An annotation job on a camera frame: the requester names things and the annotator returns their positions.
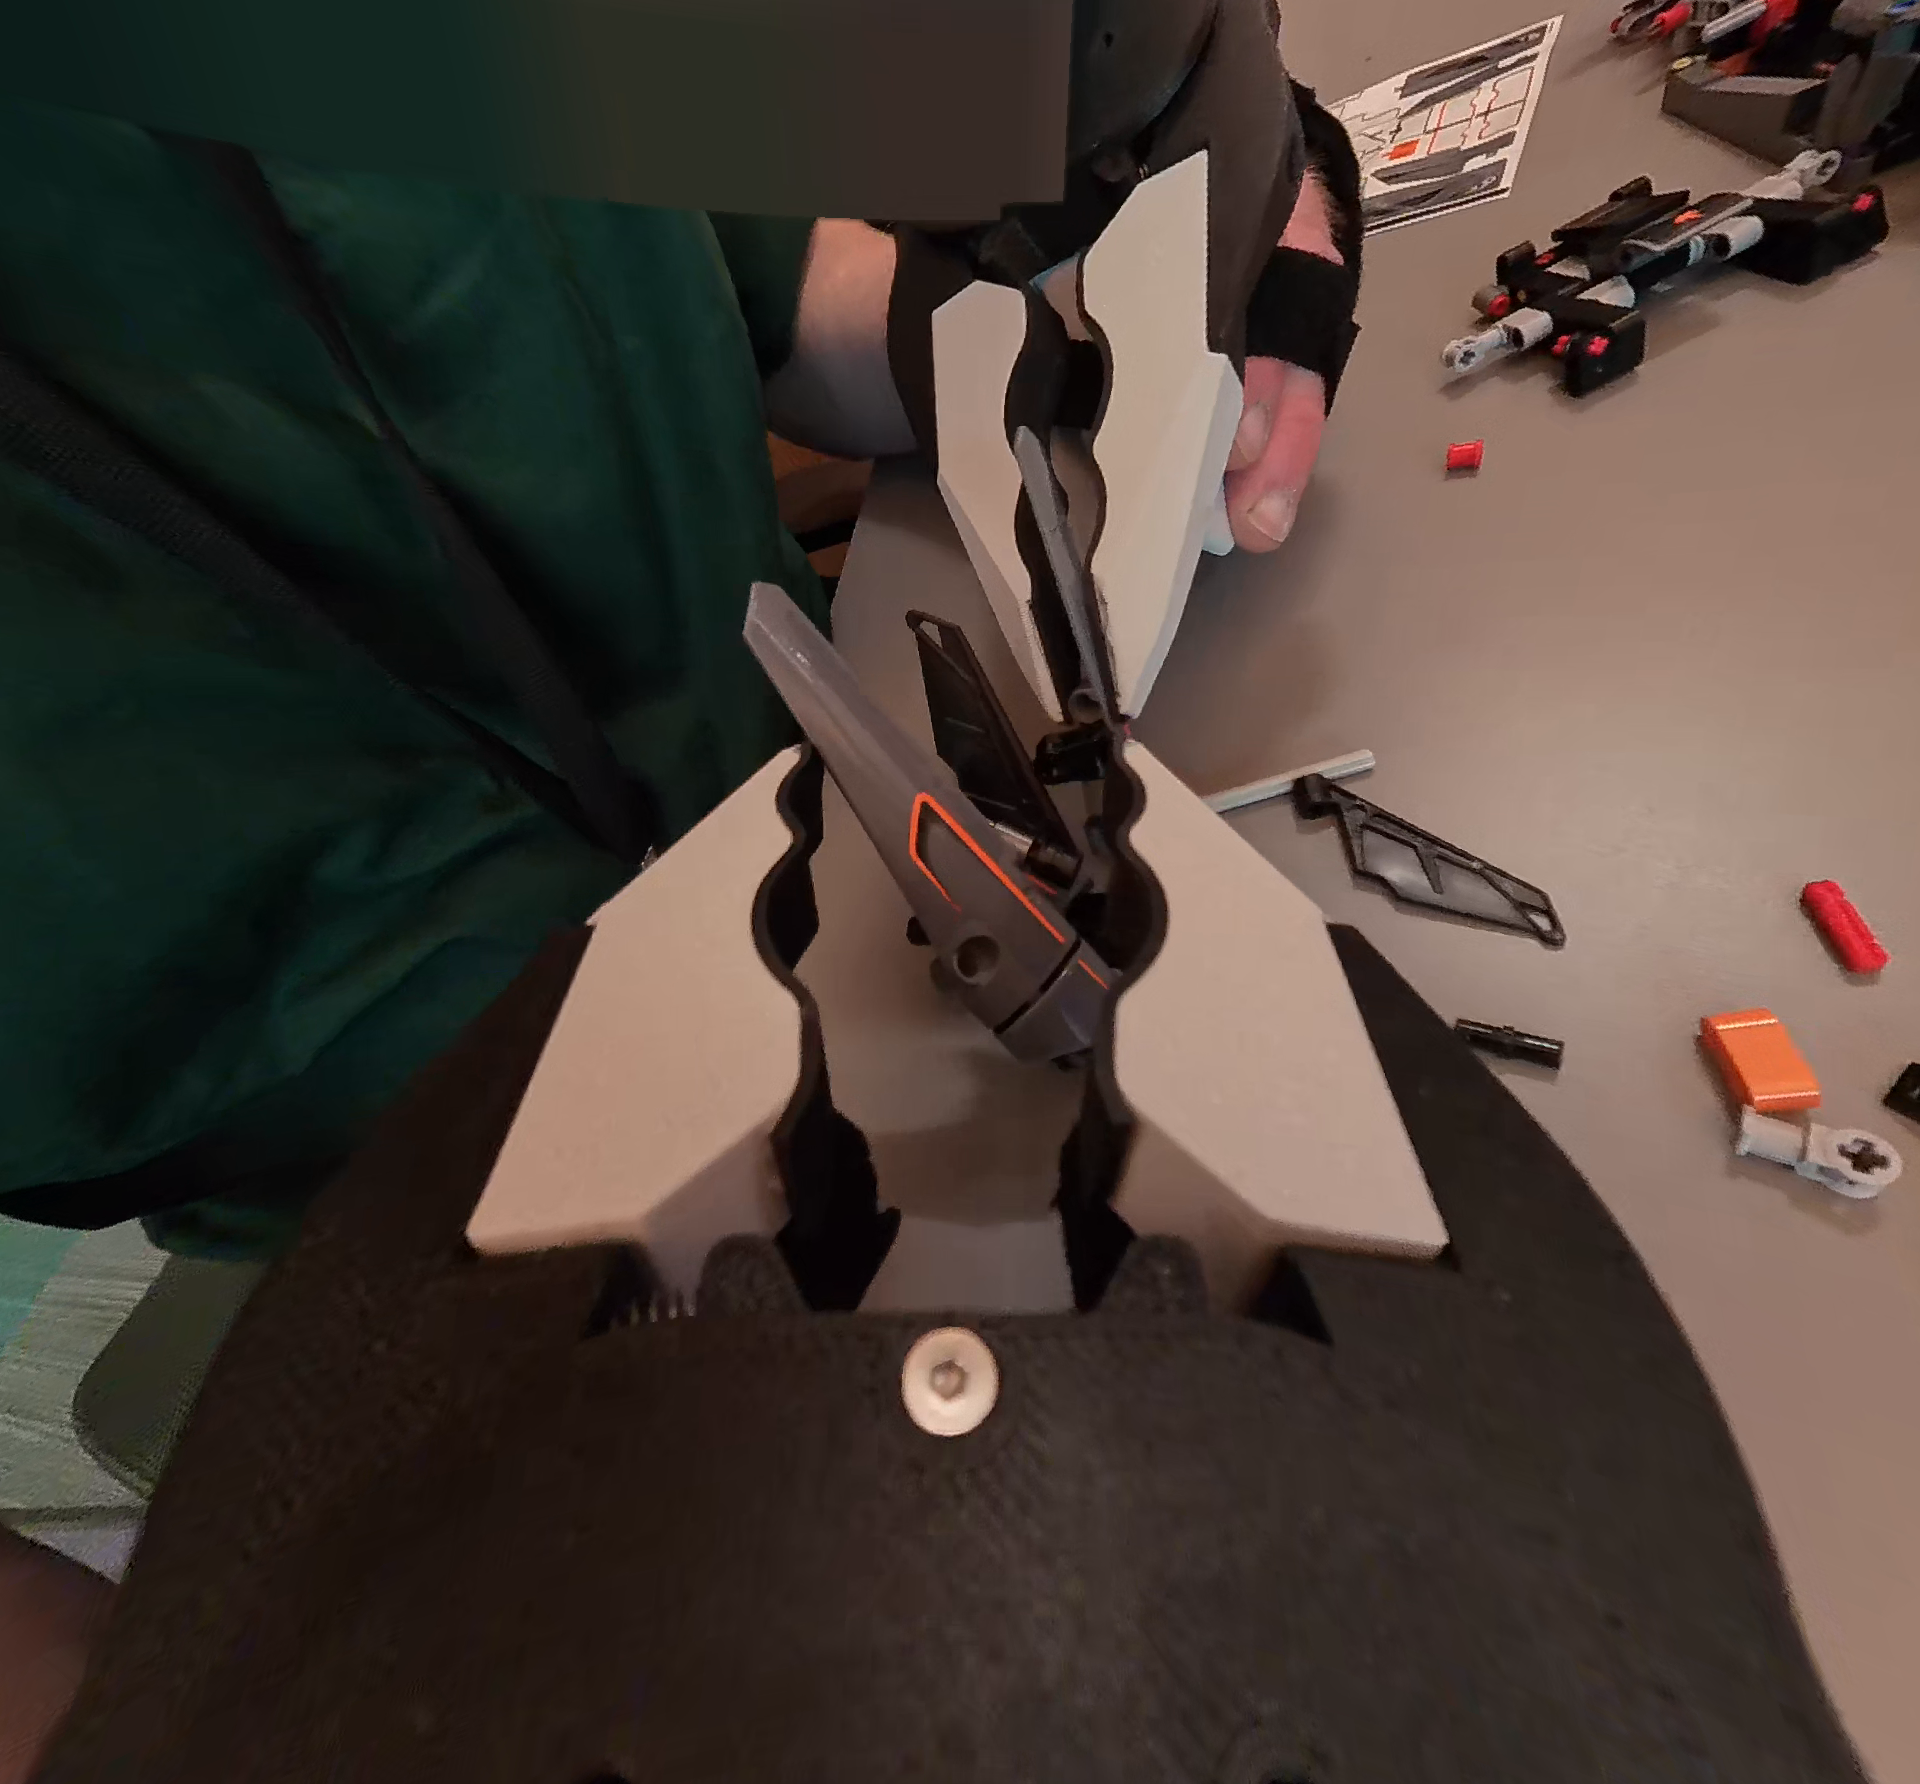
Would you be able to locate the light grey lego axle connector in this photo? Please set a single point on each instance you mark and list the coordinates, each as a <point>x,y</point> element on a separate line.
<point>1814,1155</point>

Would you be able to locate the orange lego piece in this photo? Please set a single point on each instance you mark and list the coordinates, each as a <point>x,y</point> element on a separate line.
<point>1762,1056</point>

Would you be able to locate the grey lego axle red bush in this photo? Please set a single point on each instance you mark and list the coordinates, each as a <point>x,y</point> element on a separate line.
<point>1274,783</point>

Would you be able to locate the black lego blade piece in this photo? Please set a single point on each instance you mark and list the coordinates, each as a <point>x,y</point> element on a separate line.
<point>1424,869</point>

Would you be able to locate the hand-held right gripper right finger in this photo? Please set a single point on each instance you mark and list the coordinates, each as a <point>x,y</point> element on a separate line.
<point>1274,1065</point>

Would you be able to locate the grey lego wing assembly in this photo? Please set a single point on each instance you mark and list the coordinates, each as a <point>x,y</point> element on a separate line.
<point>900,825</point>

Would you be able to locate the black lego pin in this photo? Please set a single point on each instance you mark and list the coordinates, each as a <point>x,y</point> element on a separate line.
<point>1509,1043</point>

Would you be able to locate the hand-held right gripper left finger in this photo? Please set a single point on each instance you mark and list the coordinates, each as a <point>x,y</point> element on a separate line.
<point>645,1065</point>

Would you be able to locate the flame print lego assembly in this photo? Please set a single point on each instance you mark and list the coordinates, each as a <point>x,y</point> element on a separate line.
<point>1681,255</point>

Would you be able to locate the small black lego tile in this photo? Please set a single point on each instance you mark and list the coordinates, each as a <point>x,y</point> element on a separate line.
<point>1905,1094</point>

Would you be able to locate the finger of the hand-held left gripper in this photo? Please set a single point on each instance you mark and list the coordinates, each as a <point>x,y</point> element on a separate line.
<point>974,435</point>
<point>1170,389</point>

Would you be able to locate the red lego pin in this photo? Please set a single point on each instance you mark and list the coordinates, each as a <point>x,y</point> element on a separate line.
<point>1844,926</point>

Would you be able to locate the printed paper sheet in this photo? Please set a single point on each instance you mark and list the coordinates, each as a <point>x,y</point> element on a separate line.
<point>1440,135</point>

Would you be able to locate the person's left hand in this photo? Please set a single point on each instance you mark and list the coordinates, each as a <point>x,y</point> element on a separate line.
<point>1274,464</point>

